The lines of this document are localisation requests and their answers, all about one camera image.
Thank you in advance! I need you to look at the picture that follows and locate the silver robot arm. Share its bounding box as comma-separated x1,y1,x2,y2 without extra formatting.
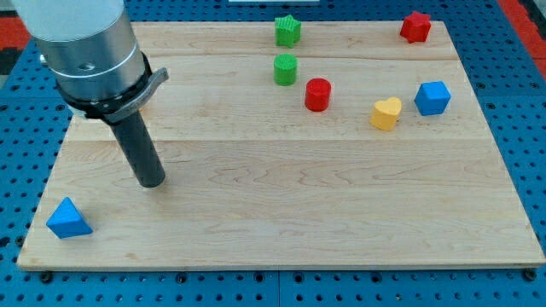
12,0,169,124

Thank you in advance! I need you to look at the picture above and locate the green star block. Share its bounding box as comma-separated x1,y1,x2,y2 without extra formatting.
275,14,302,48

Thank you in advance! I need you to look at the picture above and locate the red star block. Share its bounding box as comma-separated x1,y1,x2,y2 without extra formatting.
400,11,432,43

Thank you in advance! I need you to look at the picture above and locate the wooden board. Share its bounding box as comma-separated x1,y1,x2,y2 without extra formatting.
17,21,545,272

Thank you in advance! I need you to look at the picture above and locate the red cylinder block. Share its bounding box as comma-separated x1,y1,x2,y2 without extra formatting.
305,78,332,112

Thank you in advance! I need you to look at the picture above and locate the green cylinder block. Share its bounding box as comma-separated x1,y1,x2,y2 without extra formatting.
274,53,298,86

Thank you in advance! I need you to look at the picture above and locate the yellow heart block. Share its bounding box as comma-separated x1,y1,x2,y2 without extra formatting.
370,97,402,131

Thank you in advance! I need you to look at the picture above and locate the black cylindrical pointer tool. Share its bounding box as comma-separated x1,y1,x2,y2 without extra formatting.
110,112,166,188

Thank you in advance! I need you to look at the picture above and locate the blue cube block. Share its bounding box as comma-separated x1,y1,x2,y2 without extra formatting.
414,81,451,116

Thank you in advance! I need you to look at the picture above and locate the blue triangle block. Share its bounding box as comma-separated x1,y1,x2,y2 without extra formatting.
46,197,93,239

